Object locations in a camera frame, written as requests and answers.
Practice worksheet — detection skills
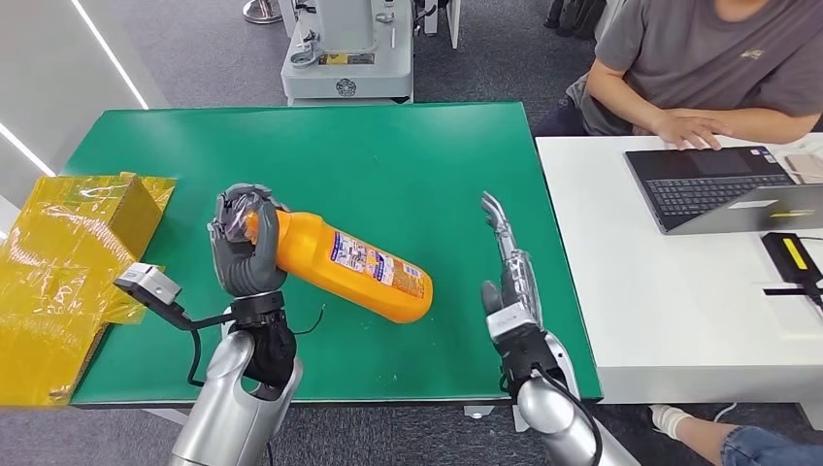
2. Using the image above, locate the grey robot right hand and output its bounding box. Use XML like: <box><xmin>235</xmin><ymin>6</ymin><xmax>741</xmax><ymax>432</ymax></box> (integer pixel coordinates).
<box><xmin>479</xmin><ymin>190</ymin><xmax>543</xmax><ymax>318</ymax></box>

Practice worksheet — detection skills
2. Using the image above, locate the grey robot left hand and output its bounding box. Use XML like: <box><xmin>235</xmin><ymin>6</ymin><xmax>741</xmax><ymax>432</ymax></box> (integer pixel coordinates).
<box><xmin>207</xmin><ymin>183</ymin><xmax>290</xmax><ymax>299</ymax></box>

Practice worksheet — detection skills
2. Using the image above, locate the person's right hand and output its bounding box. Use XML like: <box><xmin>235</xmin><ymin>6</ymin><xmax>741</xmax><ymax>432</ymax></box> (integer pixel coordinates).
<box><xmin>650</xmin><ymin>108</ymin><xmax>736</xmax><ymax>153</ymax></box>

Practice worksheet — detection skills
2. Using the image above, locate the orange plastic bottle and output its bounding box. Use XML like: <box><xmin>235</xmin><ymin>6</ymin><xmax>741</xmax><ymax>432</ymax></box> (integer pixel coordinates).
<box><xmin>243</xmin><ymin>208</ymin><xmax>435</xmax><ymax>325</ymax></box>

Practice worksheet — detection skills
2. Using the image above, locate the dark grey laptop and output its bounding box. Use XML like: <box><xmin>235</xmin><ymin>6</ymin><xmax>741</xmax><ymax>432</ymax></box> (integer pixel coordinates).
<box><xmin>623</xmin><ymin>146</ymin><xmax>823</xmax><ymax>237</ymax></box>

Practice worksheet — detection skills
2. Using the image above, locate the seated person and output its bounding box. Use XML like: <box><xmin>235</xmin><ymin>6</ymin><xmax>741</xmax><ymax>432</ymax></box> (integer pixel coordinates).
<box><xmin>532</xmin><ymin>0</ymin><xmax>823</xmax><ymax>153</ymax></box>

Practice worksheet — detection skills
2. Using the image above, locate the pale smartphone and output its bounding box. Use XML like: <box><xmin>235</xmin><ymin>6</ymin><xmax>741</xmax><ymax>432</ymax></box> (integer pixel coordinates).
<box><xmin>784</xmin><ymin>153</ymin><xmax>823</xmax><ymax>185</ymax></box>

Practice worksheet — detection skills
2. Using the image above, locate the black bag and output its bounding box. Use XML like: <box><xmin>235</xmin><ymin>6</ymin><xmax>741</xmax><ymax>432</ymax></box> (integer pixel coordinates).
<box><xmin>543</xmin><ymin>0</ymin><xmax>607</xmax><ymax>41</ymax></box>

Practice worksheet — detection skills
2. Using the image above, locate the black adapter with yellow label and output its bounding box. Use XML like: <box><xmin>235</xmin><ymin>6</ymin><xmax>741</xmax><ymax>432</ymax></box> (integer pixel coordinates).
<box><xmin>760</xmin><ymin>232</ymin><xmax>823</xmax><ymax>288</ymax></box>

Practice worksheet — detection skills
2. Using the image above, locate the white desk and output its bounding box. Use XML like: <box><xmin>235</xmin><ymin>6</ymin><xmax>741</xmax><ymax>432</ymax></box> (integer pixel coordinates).
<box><xmin>535</xmin><ymin>133</ymin><xmax>823</xmax><ymax>432</ymax></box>

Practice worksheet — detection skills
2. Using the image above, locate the green topped table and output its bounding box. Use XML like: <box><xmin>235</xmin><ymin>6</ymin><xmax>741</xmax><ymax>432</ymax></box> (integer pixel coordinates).
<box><xmin>64</xmin><ymin>101</ymin><xmax>604</xmax><ymax>422</ymax></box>

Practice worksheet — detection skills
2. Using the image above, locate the yellow film wrapped cardboard box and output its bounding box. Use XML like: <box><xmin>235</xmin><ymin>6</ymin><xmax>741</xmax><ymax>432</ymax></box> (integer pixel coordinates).
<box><xmin>0</xmin><ymin>171</ymin><xmax>178</xmax><ymax>409</ymax></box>

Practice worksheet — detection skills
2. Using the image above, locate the white robot stand base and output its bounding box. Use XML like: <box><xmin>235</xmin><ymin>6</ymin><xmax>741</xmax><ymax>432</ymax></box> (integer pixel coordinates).
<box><xmin>280</xmin><ymin>0</ymin><xmax>415</xmax><ymax>108</ymax></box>

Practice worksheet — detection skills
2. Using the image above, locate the round metal stanchion base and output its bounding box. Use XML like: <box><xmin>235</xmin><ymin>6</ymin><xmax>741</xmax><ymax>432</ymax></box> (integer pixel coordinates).
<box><xmin>241</xmin><ymin>0</ymin><xmax>284</xmax><ymax>26</ymax></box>

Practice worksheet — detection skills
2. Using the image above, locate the white furniture panel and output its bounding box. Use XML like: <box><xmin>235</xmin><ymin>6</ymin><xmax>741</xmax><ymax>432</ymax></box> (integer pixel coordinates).
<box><xmin>424</xmin><ymin>0</ymin><xmax>464</xmax><ymax>50</ymax></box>

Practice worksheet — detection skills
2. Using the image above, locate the person's leg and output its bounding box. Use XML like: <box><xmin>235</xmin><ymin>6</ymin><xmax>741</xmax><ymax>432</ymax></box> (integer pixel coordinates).
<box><xmin>647</xmin><ymin>403</ymin><xmax>823</xmax><ymax>466</ymax></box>

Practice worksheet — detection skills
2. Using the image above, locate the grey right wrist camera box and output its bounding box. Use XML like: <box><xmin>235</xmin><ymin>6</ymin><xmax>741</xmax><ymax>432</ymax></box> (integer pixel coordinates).
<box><xmin>485</xmin><ymin>300</ymin><xmax>546</xmax><ymax>346</ymax></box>

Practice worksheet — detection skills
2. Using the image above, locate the thin black wire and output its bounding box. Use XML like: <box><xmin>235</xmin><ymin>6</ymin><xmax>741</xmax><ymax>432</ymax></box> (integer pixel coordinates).
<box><xmin>292</xmin><ymin>303</ymin><xmax>327</xmax><ymax>338</ymax></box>

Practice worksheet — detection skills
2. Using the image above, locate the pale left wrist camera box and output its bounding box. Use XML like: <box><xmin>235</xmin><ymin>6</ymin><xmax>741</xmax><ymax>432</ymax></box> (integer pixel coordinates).
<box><xmin>114</xmin><ymin>262</ymin><xmax>183</xmax><ymax>308</ymax></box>

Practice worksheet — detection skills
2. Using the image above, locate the left wrist camera black cable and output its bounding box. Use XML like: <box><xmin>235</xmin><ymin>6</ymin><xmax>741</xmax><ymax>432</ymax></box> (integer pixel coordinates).
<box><xmin>184</xmin><ymin>324</ymin><xmax>209</xmax><ymax>389</ymax></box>

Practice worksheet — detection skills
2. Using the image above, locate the wrist camera black cable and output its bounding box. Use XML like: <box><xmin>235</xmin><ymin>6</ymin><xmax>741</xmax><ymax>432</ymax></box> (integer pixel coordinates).
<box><xmin>184</xmin><ymin>324</ymin><xmax>209</xmax><ymax>389</ymax></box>
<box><xmin>532</xmin><ymin>365</ymin><xmax>606</xmax><ymax>466</ymax></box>

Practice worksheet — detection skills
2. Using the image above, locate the right wrist camera black cable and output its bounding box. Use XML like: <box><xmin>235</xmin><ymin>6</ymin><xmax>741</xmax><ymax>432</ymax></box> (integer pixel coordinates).
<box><xmin>532</xmin><ymin>365</ymin><xmax>606</xmax><ymax>466</ymax></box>

